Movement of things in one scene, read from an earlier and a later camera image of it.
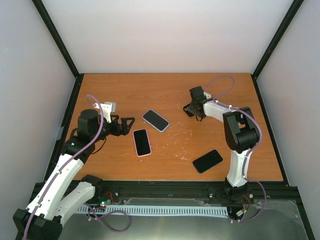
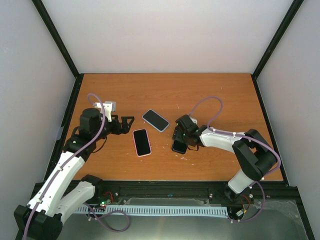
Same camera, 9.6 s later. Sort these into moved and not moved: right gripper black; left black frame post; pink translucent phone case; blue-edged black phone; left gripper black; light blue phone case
Moved: blue-edged black phone; right gripper black
Not moved: light blue phone case; pink translucent phone case; left gripper black; left black frame post
